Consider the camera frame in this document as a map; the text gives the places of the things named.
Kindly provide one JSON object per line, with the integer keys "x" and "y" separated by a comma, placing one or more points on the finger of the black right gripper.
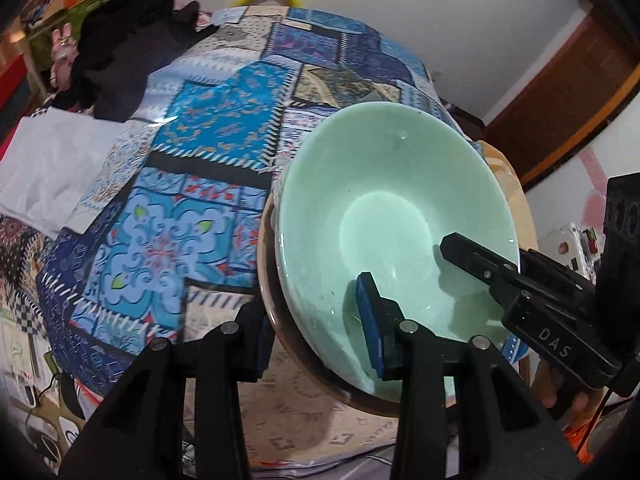
{"x": 478, "y": 261}

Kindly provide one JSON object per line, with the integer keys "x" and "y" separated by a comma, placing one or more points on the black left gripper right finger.
{"x": 503, "y": 431}

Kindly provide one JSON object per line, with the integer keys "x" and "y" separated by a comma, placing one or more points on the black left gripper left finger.
{"x": 137, "y": 430}

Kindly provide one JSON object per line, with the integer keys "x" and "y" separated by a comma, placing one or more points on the mint green bowl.
{"x": 375, "y": 188}

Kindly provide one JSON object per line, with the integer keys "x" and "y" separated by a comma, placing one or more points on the dark brown plate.
{"x": 293, "y": 340}

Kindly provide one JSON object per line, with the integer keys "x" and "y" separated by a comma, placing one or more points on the right hand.
{"x": 547, "y": 385}

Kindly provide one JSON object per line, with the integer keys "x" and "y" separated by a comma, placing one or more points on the white stickered case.
{"x": 576, "y": 247}

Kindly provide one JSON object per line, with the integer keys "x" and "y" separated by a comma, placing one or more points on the blue patchwork tablecloth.
{"x": 160, "y": 237}

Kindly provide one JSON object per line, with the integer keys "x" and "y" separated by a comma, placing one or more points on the brown wooden door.
{"x": 584, "y": 85}

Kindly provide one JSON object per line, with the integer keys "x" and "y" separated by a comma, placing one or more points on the white folded cloth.
{"x": 50, "y": 162}

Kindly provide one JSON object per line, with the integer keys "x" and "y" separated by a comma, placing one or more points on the pink bunny toy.
{"x": 63, "y": 54}

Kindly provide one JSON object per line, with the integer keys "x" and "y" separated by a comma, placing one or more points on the black clothing pile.
{"x": 121, "y": 44}

